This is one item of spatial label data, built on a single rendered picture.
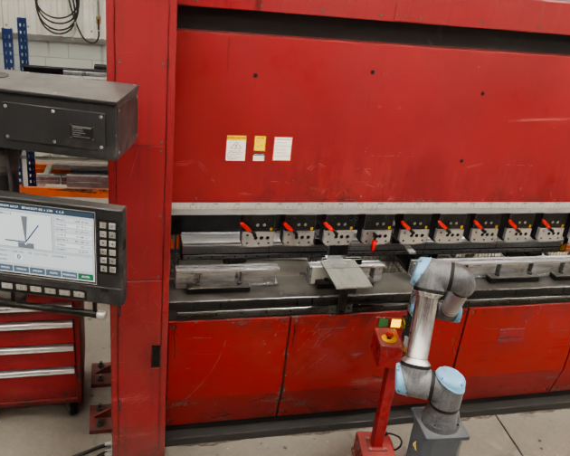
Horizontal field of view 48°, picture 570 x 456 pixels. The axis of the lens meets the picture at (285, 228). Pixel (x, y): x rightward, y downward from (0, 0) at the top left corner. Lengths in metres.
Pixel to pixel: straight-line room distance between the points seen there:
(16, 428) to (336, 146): 2.18
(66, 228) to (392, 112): 1.54
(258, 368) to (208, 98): 1.37
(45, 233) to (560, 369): 3.02
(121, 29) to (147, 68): 0.16
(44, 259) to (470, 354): 2.36
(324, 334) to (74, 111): 1.77
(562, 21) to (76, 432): 3.10
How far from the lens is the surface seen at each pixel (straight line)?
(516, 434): 4.08
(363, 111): 2.95
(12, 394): 3.64
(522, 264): 3.75
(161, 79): 2.52
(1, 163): 2.36
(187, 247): 3.31
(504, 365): 3.92
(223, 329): 3.13
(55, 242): 2.26
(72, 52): 7.06
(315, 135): 2.91
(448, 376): 2.57
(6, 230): 2.31
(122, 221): 2.15
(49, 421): 3.76
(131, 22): 2.48
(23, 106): 2.15
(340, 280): 3.06
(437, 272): 2.51
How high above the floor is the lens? 2.46
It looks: 25 degrees down
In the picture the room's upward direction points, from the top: 6 degrees clockwise
